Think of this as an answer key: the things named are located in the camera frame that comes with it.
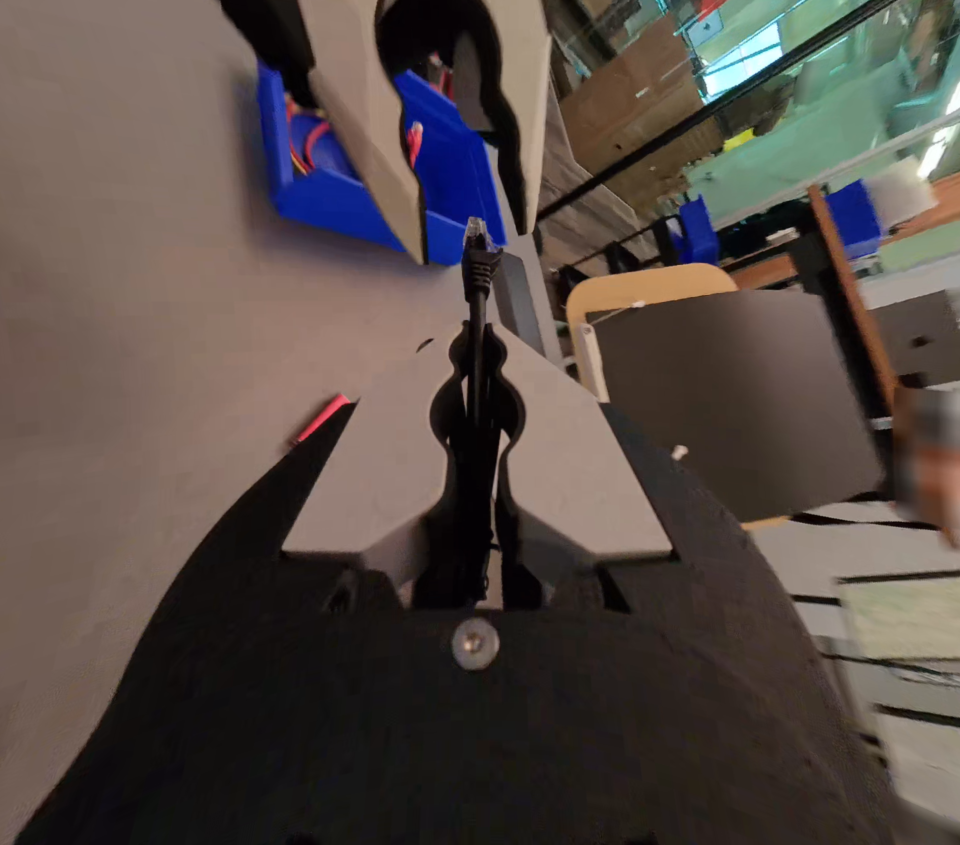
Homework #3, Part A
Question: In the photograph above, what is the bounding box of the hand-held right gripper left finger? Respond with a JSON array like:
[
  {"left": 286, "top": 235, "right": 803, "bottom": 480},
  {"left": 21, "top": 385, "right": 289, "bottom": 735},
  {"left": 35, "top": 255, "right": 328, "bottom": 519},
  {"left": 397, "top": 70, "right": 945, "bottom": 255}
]
[{"left": 282, "top": 323, "right": 483, "bottom": 610}]

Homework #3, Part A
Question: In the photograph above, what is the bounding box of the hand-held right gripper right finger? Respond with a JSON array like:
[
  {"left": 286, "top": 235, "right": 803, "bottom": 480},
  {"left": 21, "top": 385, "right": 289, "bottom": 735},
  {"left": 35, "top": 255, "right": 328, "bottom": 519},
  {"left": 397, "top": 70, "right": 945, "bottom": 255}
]
[{"left": 486, "top": 323, "right": 674, "bottom": 610}]

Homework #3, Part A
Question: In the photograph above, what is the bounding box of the blue bin with cables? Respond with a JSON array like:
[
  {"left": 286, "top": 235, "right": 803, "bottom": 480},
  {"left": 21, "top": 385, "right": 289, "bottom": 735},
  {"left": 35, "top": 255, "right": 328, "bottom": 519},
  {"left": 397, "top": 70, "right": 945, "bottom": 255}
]
[{"left": 256, "top": 61, "right": 508, "bottom": 265}]

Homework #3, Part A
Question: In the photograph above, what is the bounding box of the black ethernet cable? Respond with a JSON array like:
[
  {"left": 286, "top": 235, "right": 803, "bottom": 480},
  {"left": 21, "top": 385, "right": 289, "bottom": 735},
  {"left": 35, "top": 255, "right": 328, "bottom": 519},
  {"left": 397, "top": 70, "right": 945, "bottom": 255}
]
[{"left": 448, "top": 217, "right": 505, "bottom": 610}]

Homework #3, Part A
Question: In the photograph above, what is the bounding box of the black board with wooden edge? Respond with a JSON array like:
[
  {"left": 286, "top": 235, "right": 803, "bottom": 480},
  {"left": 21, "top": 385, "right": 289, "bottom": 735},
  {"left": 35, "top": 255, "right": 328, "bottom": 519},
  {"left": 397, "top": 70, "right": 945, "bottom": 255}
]
[{"left": 566, "top": 262, "right": 888, "bottom": 531}]

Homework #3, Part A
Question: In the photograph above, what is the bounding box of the blue storage bin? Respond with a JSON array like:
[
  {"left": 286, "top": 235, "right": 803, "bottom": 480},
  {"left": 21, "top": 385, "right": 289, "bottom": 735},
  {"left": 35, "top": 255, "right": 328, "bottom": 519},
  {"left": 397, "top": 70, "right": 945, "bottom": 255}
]
[
  {"left": 825, "top": 179, "right": 888, "bottom": 259},
  {"left": 677, "top": 194, "right": 723, "bottom": 266}
]

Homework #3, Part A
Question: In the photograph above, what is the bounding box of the wooden post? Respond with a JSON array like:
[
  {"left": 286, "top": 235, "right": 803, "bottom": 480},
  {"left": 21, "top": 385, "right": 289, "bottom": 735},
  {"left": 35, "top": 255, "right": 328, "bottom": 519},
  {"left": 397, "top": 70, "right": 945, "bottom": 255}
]
[{"left": 806, "top": 183, "right": 901, "bottom": 411}]

